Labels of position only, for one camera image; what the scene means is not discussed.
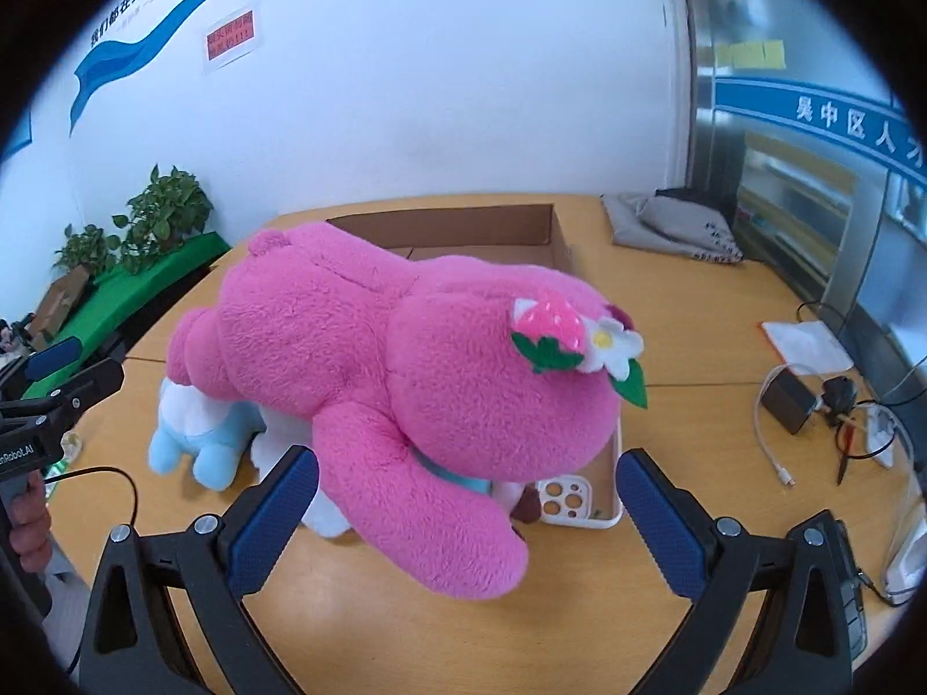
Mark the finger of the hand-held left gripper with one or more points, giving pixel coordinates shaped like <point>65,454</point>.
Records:
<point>80,387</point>
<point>52,360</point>

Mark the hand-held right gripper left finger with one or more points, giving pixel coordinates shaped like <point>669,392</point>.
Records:
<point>268,521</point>

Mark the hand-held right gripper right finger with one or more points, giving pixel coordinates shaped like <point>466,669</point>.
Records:
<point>663,521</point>

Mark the blue plush toy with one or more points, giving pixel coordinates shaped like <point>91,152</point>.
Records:
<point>210,460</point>

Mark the white clear phone case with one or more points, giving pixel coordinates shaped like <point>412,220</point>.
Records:
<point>566,496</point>

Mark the pink plush bear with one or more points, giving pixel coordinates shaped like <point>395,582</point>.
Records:
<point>362,340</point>

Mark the clear plastic container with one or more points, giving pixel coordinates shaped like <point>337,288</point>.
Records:
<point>905,557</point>

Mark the person's left hand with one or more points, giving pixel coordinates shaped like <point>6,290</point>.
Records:
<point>30,532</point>

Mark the small brown cardboard box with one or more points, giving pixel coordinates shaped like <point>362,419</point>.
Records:
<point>58,304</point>

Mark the small potted green plant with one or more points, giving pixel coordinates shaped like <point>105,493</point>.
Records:
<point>87,250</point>

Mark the green cloth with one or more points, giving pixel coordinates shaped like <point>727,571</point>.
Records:
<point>145,289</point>

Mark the black power bank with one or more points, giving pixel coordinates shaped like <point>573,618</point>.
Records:
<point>786,402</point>

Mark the large potted green plant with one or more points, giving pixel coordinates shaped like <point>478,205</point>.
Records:
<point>163,210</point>

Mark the black device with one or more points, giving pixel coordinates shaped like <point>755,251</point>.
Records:
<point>853,608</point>

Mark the black plug adapter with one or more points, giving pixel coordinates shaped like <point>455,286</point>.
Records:
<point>840,391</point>

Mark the white paper sheet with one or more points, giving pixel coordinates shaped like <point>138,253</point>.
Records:
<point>804,347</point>

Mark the grey cloth bag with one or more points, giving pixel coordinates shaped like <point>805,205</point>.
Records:
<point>652,228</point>

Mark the metal framed glass partition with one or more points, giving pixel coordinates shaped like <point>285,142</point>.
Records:
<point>699,159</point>

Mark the blue glass banner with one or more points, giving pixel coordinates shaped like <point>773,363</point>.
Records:
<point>796,112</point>

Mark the row of yellow sticky notes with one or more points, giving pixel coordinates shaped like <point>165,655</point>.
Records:
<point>749,54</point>

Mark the blue wall decal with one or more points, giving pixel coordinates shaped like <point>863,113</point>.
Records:
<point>108,61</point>

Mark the red white wall sign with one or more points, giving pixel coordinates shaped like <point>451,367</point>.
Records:
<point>230,36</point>

